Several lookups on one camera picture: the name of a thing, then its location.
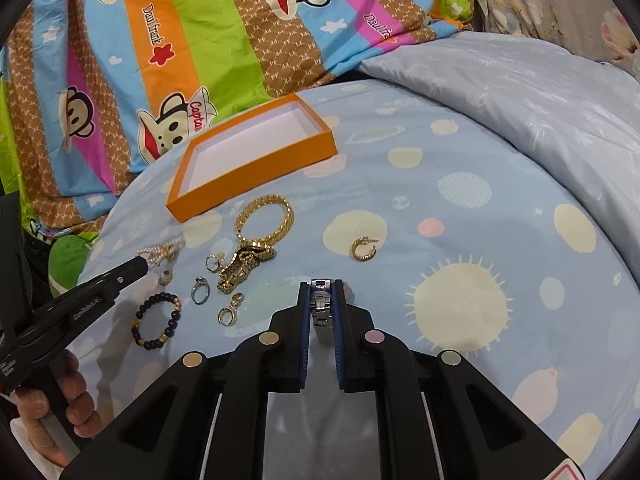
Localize green plush toy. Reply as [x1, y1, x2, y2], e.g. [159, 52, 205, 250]
[48, 232, 99, 298]

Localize grey floral bedsheet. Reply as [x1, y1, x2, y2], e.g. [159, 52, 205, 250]
[476, 0, 639, 78]

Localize silver metal watch clasp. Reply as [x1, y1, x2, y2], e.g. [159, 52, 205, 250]
[310, 278, 333, 327]

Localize pale blue duvet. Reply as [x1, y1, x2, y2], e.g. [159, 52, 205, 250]
[359, 32, 639, 274]

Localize gold chain bracelet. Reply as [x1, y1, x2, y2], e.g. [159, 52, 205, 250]
[216, 193, 295, 296]

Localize person's left hand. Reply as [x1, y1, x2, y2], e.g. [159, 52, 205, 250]
[11, 350, 103, 478]

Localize silver ring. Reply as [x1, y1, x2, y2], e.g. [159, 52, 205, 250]
[190, 275, 212, 307]

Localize colourful monkey print quilt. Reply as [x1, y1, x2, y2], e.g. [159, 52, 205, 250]
[1, 0, 473, 240]

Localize black bead bracelet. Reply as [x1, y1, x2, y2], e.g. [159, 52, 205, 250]
[130, 291, 184, 351]

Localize orange jewelry box tray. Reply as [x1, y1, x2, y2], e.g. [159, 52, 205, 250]
[166, 94, 337, 223]

